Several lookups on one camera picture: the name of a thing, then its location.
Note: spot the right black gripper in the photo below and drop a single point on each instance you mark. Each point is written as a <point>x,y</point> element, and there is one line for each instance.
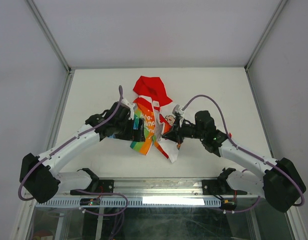
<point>175,135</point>

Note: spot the small black connector box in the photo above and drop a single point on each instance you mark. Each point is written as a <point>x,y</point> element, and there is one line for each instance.
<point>229,205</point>

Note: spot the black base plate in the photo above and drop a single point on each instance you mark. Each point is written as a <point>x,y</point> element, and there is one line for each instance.
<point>98,187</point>
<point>218,187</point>

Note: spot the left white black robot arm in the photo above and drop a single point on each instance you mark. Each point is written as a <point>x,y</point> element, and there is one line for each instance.
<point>41,175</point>

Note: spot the white slotted cable duct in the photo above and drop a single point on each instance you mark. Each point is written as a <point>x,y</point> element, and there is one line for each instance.
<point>132,202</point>

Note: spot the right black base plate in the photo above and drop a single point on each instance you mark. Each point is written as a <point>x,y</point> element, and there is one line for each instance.
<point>218,187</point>

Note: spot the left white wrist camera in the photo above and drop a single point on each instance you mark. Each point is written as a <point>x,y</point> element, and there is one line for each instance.
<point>130,105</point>

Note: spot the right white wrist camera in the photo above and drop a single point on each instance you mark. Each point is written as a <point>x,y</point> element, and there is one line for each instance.
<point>179,113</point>

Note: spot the white red rainbow kids jacket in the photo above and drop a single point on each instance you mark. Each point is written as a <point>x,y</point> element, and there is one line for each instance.
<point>155,107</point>

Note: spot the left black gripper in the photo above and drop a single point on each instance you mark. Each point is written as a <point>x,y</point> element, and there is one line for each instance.
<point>133,135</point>

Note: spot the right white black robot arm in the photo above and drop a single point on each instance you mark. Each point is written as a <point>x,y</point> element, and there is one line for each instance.
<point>277,181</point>

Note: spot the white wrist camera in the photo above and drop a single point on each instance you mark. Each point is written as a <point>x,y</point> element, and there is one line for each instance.
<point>179,113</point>
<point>130,105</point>

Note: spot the aluminium mounting rail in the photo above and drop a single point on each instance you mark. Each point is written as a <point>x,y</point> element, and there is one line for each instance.
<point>137,187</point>

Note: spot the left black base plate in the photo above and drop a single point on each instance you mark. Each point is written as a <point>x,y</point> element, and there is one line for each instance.
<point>98,187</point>

